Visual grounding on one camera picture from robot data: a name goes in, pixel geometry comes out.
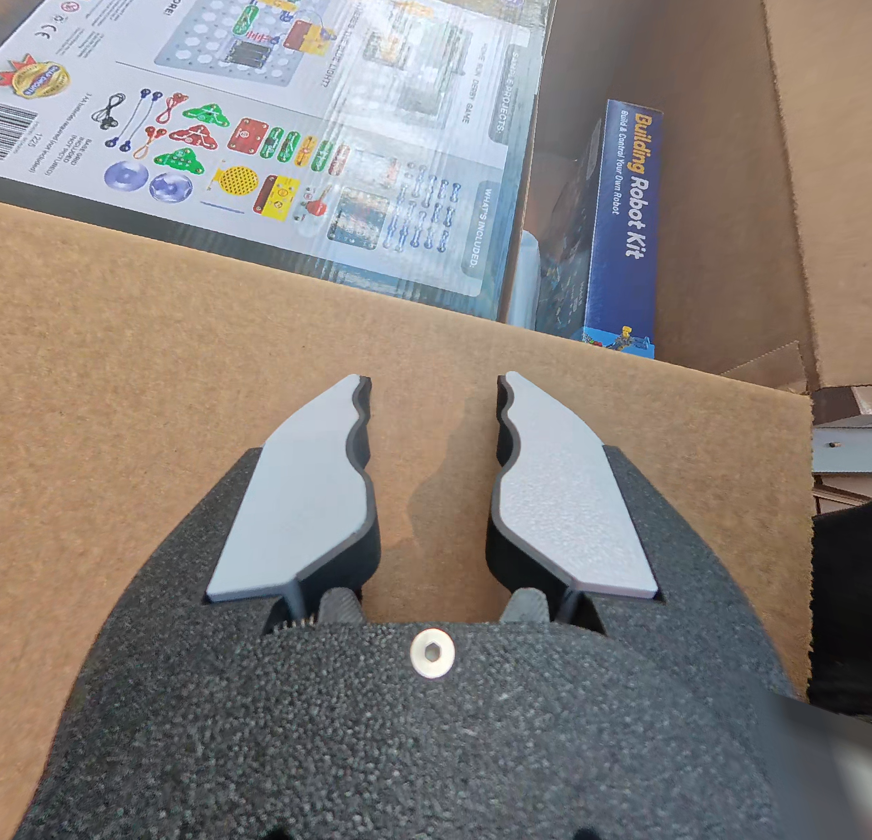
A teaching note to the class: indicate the circuit kit box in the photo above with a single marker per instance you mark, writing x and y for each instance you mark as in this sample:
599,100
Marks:
272,104

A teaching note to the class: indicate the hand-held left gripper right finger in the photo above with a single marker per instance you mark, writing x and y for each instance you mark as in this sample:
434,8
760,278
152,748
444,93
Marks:
565,513

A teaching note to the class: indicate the large brown cardboard box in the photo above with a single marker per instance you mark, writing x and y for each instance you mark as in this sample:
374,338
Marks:
136,377

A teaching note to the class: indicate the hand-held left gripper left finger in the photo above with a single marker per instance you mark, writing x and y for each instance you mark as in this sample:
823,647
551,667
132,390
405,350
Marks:
300,506

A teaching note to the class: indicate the blue robot kit box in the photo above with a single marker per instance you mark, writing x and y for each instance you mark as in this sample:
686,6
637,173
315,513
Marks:
623,240

